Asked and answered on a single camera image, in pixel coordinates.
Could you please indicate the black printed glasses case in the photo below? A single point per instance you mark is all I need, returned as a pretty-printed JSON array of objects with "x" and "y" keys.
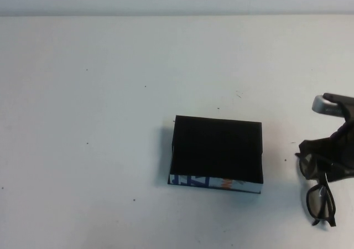
[{"x": 215, "y": 146}]

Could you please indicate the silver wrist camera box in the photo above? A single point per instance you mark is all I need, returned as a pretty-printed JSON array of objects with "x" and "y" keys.
[{"x": 326, "y": 106}]

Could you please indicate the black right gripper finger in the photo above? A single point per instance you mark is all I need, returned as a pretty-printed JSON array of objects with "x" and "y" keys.
[
  {"x": 315, "y": 148},
  {"x": 338, "y": 173}
]

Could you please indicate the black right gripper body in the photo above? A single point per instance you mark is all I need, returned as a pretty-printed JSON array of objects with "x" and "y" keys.
[{"x": 347, "y": 138}]

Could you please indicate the black framed glasses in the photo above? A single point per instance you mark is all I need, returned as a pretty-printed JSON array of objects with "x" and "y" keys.
[{"x": 320, "y": 203}]

